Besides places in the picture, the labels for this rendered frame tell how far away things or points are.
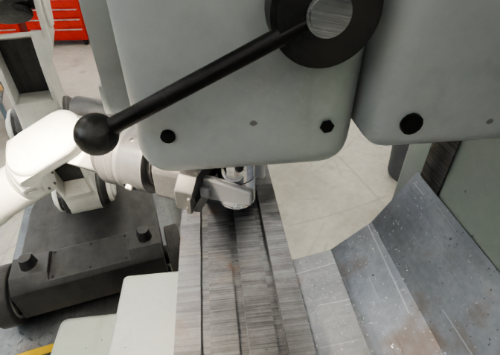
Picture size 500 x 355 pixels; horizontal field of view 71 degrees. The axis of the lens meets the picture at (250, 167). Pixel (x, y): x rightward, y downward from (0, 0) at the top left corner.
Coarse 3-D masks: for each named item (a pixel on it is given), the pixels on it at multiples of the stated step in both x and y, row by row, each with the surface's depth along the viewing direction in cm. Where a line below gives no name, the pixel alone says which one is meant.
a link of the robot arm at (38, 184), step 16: (64, 112) 45; (32, 128) 45; (48, 128) 45; (64, 128) 44; (16, 144) 45; (32, 144) 45; (48, 144) 44; (64, 144) 44; (16, 160) 45; (32, 160) 44; (48, 160) 44; (64, 160) 45; (16, 176) 45; (32, 176) 45; (48, 176) 52; (16, 192) 48; (32, 192) 48; (48, 192) 50
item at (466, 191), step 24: (432, 144) 64; (456, 144) 57; (480, 144) 53; (408, 168) 73; (432, 168) 64; (456, 168) 58; (480, 168) 53; (456, 192) 59; (480, 192) 53; (456, 216) 59; (480, 216) 54; (480, 240) 54
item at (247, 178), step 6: (252, 168) 42; (222, 174) 42; (228, 174) 41; (234, 174) 41; (240, 174) 41; (246, 174) 41; (252, 174) 42; (228, 180) 42; (234, 180) 41; (240, 180) 42; (246, 180) 42; (252, 180) 43; (246, 186) 43; (252, 186) 44; (222, 204) 45; (228, 204) 44; (234, 204) 44; (240, 204) 44
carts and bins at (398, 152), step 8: (0, 88) 281; (0, 96) 275; (0, 104) 270; (408, 144) 218; (392, 152) 237; (400, 152) 226; (392, 160) 238; (400, 160) 229; (392, 168) 239; (400, 168) 231; (392, 176) 241
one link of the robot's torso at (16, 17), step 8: (8, 0) 73; (16, 0) 74; (24, 0) 74; (0, 8) 76; (8, 8) 77; (16, 8) 78; (24, 8) 79; (0, 16) 80; (8, 16) 81; (16, 16) 82; (24, 16) 82; (32, 16) 84
